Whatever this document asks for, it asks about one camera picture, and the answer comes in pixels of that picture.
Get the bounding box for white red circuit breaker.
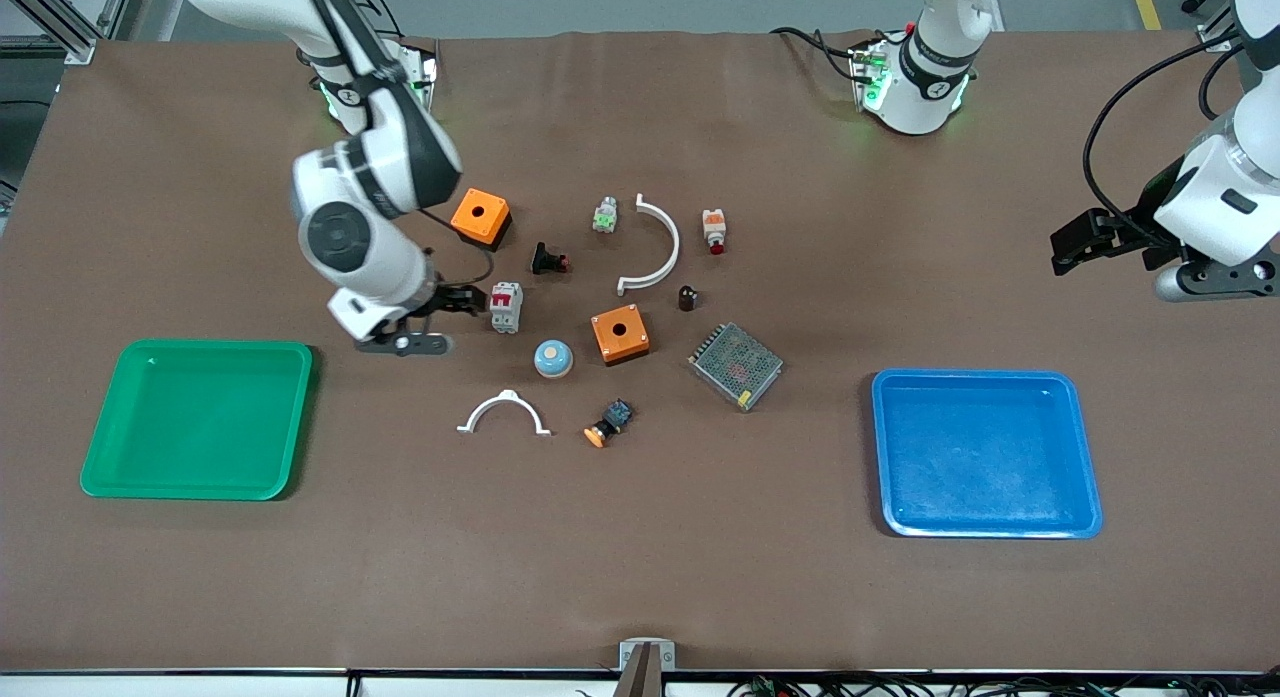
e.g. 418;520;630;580
490;282;524;335

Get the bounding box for orange button box black base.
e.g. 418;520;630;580
450;187;513;251
590;304;651;367

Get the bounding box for orange blue push button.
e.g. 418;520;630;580
583;398;635;449

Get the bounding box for green plastic tray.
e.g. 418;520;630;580
80;339;314;502

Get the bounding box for blue plastic tray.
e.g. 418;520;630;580
872;369;1104;540

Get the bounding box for perforated metal power supply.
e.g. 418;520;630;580
687;322;784;413

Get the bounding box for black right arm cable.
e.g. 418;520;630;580
420;209;497;285

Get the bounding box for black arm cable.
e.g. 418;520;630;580
1084;32;1251;228
420;209;497;285

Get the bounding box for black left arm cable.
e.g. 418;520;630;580
1084;32;1251;228

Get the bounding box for small white curved bracket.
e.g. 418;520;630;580
457;389;552;437

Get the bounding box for aluminium frame profile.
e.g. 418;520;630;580
1185;0;1243;50
0;0;136;63

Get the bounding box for large white curved bracket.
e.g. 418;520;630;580
616;192;681;296

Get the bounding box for black left base cable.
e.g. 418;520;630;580
770;25;863;83

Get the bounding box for grey metal table bracket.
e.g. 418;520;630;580
619;638;677;671

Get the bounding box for brown camera pole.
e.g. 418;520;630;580
612;643;663;697

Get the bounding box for black cable bundle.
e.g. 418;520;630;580
725;675;1280;697

